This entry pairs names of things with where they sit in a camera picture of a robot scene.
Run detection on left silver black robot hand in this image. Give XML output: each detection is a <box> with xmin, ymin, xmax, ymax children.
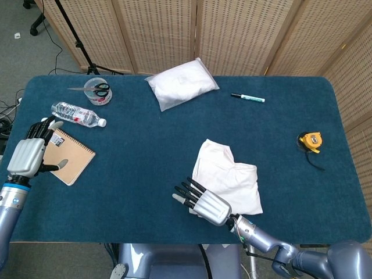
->
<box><xmin>6</xmin><ymin>115</ymin><xmax>69</xmax><ymax>178</ymax></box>

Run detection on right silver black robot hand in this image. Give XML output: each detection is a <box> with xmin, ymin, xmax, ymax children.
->
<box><xmin>171</xmin><ymin>176</ymin><xmax>233</xmax><ymax>227</ymax></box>

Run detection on white short-sleeve t-shirt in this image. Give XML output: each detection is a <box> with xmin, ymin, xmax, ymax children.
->
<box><xmin>189</xmin><ymin>138</ymin><xmax>264</xmax><ymax>217</ymax></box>

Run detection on brown spiral notebook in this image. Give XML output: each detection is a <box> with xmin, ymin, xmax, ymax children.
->
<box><xmin>42</xmin><ymin>127</ymin><xmax>96</xmax><ymax>187</ymax></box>

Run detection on clear plastic water bottle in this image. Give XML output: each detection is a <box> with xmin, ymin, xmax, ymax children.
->
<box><xmin>51</xmin><ymin>101</ymin><xmax>107</xmax><ymax>128</ymax></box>

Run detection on blue-grey robot torso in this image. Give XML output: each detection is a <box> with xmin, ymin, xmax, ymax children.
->
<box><xmin>110</xmin><ymin>243</ymin><xmax>242</xmax><ymax>279</ymax></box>

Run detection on white metal table leg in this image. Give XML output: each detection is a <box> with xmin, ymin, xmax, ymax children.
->
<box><xmin>248</xmin><ymin>246</ymin><xmax>259</xmax><ymax>279</ymax></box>

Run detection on teal carpet table mat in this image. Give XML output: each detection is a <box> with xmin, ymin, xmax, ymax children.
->
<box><xmin>0</xmin><ymin>74</ymin><xmax>372</xmax><ymax>245</ymax></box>

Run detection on clear round plastic jar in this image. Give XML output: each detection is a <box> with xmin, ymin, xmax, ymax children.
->
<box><xmin>83</xmin><ymin>77</ymin><xmax>113</xmax><ymax>107</ymax></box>

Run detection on green marker with black cap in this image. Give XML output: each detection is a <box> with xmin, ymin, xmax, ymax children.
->
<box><xmin>230</xmin><ymin>92</ymin><xmax>266</xmax><ymax>103</ymax></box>

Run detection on yellow tape measure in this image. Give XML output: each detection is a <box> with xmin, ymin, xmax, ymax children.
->
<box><xmin>298</xmin><ymin>131</ymin><xmax>326</xmax><ymax>171</ymax></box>

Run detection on black tripod stand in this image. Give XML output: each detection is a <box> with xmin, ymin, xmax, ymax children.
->
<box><xmin>53</xmin><ymin>0</ymin><xmax>124</xmax><ymax>76</ymax></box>

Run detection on clear bag of white fabric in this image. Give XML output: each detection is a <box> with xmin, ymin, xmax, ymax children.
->
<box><xmin>144</xmin><ymin>57</ymin><xmax>220</xmax><ymax>112</ymax></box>

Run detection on black office chair base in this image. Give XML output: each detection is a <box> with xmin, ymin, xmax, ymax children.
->
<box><xmin>22</xmin><ymin>0</ymin><xmax>47</xmax><ymax>37</ymax></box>

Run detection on wicker folding screen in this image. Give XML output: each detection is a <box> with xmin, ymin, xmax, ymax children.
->
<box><xmin>34</xmin><ymin>0</ymin><xmax>372</xmax><ymax>279</ymax></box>

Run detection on black floor cable bundle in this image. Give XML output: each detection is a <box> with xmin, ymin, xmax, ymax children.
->
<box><xmin>0</xmin><ymin>90</ymin><xmax>24</xmax><ymax>155</ymax></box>

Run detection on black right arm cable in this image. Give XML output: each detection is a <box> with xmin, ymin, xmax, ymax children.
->
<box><xmin>242</xmin><ymin>242</ymin><xmax>303</xmax><ymax>277</ymax></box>

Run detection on black-handled scissors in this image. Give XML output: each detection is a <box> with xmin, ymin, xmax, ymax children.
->
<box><xmin>67</xmin><ymin>83</ymin><xmax>110</xmax><ymax>98</ymax></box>

